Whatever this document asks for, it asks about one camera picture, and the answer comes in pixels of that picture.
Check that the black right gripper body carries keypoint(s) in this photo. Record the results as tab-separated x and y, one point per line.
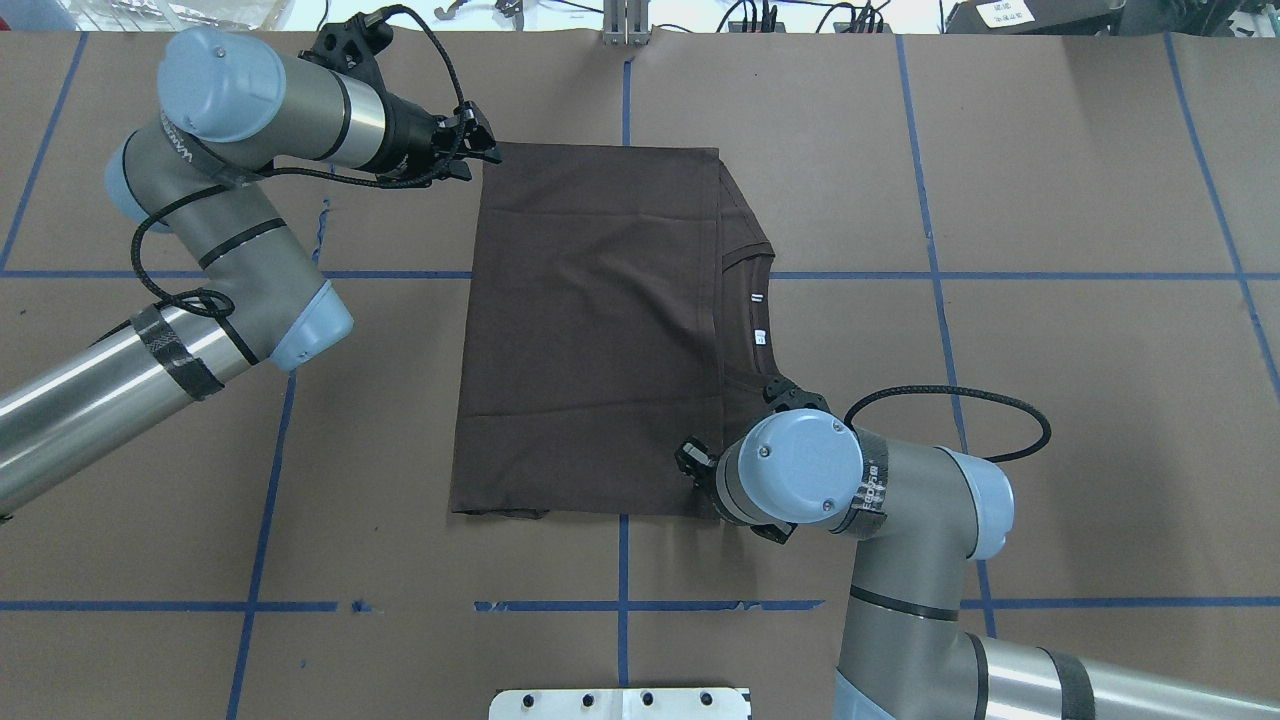
691	460

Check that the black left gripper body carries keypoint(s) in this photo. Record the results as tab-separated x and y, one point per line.
408	127

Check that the dark brown t-shirt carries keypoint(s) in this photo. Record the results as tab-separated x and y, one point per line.
618	306

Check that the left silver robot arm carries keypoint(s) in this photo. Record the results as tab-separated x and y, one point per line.
231	285

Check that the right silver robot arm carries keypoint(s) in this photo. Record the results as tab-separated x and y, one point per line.
919	516

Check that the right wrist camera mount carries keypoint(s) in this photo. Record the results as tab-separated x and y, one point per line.
781	395

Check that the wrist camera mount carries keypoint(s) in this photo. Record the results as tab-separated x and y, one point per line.
781	395
351	48

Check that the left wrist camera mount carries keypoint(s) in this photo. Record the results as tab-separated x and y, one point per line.
351	48

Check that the aluminium frame post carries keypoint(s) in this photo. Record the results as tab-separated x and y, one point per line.
626	23

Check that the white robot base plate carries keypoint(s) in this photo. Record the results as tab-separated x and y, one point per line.
623	703

